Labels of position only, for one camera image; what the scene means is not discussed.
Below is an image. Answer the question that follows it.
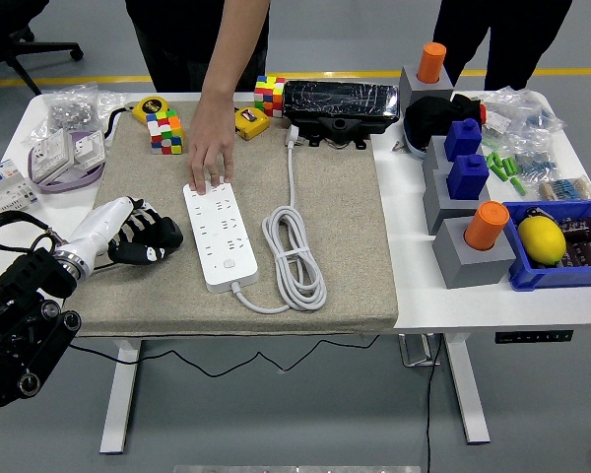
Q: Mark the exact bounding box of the black film-wrapped device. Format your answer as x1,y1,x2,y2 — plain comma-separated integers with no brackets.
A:
280,78,401,150

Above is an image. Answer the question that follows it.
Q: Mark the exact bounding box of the silver under-table bracket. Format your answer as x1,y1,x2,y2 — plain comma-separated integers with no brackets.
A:
397,333,442,369

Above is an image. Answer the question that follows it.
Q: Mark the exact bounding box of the blue peg block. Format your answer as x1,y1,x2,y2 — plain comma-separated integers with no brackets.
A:
442,117,484,162
445,153,490,201

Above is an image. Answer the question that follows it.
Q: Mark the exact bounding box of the white circuit breaker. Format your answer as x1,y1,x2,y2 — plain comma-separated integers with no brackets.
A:
0,160,40,218

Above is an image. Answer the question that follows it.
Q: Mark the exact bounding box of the bag of blue components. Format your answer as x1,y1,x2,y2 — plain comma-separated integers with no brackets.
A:
511,142,560,181

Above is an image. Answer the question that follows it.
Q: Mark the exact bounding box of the white wall switch panel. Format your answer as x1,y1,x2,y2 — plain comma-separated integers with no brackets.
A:
31,128,78,184

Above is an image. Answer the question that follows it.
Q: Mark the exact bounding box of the grey-brown mat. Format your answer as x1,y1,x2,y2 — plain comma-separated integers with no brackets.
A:
71,101,399,337

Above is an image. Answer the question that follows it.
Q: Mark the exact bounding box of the scrambled colourful puzzle cube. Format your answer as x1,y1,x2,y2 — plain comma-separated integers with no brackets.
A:
145,108,186,156
253,75,287,118

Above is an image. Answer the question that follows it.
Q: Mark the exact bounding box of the clear bag of screws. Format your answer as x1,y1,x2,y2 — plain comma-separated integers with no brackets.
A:
38,81,102,134

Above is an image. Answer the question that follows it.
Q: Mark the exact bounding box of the black office chair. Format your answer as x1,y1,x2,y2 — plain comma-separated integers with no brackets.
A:
0,0,85,98

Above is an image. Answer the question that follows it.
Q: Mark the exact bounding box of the white power strip cord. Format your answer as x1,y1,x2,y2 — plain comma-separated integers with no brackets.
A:
230,122,328,315

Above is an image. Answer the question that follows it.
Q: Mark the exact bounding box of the black floor cable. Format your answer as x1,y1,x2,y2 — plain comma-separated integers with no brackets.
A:
423,334,447,473

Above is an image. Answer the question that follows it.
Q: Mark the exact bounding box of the orange cylinder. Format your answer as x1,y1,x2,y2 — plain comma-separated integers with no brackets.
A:
462,200,511,251
418,41,448,85

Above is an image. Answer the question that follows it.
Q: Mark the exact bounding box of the grey block with hole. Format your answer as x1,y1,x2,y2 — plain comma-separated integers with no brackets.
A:
398,63,454,107
431,216,517,290
422,169,492,236
422,135,454,173

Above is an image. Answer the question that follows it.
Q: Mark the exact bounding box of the person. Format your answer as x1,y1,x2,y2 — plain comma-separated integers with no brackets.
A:
125,0,271,94

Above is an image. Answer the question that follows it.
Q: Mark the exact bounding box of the round yellow tape measure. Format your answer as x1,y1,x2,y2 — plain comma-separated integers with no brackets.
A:
130,96,171,124

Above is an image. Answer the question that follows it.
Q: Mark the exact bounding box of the empty clear plastic bag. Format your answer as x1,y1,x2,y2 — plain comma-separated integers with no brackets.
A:
96,91,129,122

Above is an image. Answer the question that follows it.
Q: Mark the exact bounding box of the blue plastic bin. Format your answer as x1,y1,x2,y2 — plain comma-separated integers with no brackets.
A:
501,198,591,293

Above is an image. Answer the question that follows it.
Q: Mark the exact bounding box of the white blue rimmed object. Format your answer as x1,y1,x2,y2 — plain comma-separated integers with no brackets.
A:
404,128,429,160

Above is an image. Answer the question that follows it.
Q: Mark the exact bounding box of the black desk control panel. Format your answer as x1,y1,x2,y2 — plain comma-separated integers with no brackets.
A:
493,328,574,345

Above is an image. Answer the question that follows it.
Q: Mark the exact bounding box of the small white bagged box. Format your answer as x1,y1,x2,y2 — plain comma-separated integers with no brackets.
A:
482,110,511,137

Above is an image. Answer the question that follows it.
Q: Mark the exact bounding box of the black plug adapter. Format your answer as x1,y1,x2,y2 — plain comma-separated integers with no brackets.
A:
147,215,184,257

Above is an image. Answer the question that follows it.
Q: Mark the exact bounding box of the bag of striped resistors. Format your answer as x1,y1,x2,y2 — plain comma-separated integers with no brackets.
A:
536,174,591,202

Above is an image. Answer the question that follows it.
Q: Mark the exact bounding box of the white power strip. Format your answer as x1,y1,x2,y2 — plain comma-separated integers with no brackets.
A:
183,180,259,296

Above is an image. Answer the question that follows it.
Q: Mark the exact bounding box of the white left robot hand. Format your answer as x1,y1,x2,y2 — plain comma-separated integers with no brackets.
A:
58,195,184,277

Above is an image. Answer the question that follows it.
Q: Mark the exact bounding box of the clear bag of parts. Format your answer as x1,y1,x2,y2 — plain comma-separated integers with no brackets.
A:
480,87,570,149

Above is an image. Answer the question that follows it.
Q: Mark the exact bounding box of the black cord strap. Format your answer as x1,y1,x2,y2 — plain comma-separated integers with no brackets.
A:
101,103,134,145

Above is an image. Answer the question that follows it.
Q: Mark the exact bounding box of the white wall socket panel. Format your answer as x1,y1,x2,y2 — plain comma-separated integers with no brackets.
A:
70,130,105,171

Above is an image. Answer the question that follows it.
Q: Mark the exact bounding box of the brown capacitor pile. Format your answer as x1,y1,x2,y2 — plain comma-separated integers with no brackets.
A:
556,216,591,270

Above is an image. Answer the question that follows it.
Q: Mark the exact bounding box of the squarish yellow tape measure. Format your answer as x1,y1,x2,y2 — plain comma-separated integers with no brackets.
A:
233,106,271,142

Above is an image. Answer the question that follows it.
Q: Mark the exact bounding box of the thin black plug cord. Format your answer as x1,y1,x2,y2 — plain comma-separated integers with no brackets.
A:
68,263,380,379

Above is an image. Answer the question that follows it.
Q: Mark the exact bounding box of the purple plastic tray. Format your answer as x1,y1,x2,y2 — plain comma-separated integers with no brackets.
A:
27,130,107,194

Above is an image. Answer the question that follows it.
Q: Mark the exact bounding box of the black cloth bundle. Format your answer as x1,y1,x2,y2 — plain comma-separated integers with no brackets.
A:
403,93,487,142

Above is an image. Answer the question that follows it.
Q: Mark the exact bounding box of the person's hand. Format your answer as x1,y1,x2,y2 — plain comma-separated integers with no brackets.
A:
186,93,236,195

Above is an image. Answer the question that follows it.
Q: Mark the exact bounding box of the white table leg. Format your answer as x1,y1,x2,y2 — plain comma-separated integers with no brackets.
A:
442,333,492,444
98,338,143,455

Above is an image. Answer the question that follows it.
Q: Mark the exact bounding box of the yellow lemon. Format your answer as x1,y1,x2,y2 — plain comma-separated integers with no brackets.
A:
516,216,567,263

